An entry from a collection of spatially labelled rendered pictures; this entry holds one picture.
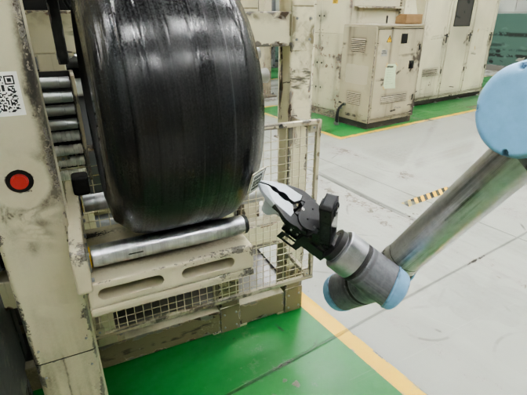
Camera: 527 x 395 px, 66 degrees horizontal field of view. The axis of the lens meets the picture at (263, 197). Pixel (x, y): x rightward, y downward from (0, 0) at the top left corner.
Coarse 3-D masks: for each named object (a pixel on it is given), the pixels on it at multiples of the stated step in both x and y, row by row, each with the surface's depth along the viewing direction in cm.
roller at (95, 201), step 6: (102, 192) 106; (84, 198) 103; (90, 198) 104; (96, 198) 104; (102, 198) 105; (84, 204) 103; (90, 204) 104; (96, 204) 104; (102, 204) 105; (90, 210) 105
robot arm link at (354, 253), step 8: (352, 232) 84; (352, 240) 81; (360, 240) 83; (344, 248) 82; (352, 248) 81; (360, 248) 81; (368, 248) 82; (336, 256) 82; (344, 256) 80; (352, 256) 81; (360, 256) 81; (328, 264) 84; (336, 264) 82; (344, 264) 81; (352, 264) 81; (360, 264) 81; (336, 272) 84; (344, 272) 82; (352, 272) 81
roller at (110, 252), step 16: (208, 224) 90; (224, 224) 91; (240, 224) 92; (128, 240) 84; (144, 240) 84; (160, 240) 85; (176, 240) 86; (192, 240) 88; (208, 240) 90; (96, 256) 80; (112, 256) 81; (128, 256) 83
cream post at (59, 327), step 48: (0, 0) 65; (0, 48) 67; (0, 144) 72; (48, 144) 76; (0, 192) 75; (48, 192) 79; (0, 240) 79; (48, 240) 82; (48, 288) 86; (48, 336) 90; (48, 384) 95; (96, 384) 100
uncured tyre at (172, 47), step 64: (128, 0) 63; (192, 0) 67; (128, 64) 61; (192, 64) 65; (256, 64) 72; (128, 128) 63; (192, 128) 66; (256, 128) 73; (128, 192) 70; (192, 192) 73
